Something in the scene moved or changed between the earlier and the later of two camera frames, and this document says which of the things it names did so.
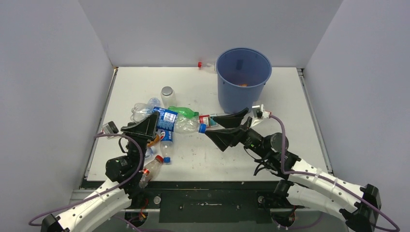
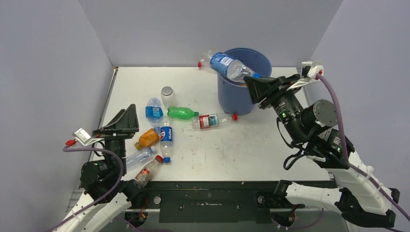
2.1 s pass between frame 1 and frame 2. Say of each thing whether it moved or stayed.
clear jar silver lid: stayed
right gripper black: moved
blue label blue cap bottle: moved
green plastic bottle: stayed
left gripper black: moved
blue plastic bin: stayed
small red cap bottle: stayed
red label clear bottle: stayed
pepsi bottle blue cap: stayed
